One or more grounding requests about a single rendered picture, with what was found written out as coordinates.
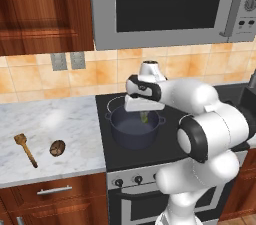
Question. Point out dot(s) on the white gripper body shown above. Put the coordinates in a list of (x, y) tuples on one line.
[(141, 104)]

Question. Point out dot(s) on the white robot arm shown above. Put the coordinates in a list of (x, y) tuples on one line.
[(206, 129)]

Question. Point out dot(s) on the green lemon wedge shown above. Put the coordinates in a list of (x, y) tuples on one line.
[(144, 117)]

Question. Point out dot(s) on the dark blue pot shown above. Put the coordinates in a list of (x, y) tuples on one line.
[(133, 135)]

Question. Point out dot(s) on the brown potato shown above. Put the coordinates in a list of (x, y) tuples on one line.
[(57, 148)]

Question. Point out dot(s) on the wooden spatula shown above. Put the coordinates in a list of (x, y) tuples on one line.
[(25, 147)]

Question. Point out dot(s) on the black hob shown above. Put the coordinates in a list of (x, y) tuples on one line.
[(133, 159)]

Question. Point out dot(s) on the black oven knob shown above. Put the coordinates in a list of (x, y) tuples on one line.
[(137, 179), (155, 176), (119, 182)]

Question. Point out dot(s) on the steel microwave oven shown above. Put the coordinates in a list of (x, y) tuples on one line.
[(166, 2)]

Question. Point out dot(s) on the oven door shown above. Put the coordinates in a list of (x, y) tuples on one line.
[(143, 209)]

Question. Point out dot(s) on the wooden drawer front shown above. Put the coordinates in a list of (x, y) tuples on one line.
[(76, 187)]

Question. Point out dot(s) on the dark grey pan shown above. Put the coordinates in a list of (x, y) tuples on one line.
[(250, 92)]

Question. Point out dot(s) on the wooden base cupboard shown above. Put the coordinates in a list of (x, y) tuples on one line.
[(245, 185)]

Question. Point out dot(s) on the wooden base cupboard door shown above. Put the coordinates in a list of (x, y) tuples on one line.
[(66, 215)]

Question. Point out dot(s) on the grey wall socket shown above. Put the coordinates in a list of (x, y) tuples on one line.
[(77, 60), (59, 61)]

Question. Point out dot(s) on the wooden wall cupboard door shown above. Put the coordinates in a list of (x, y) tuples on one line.
[(43, 9)]

